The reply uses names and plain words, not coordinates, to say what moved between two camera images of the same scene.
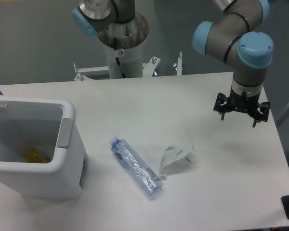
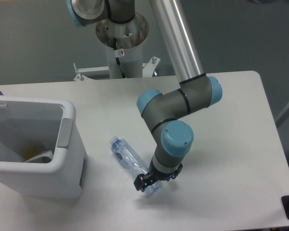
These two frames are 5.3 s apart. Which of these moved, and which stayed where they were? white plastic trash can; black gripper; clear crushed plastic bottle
Moved: black gripper
Stayed: clear crushed plastic bottle; white plastic trash can
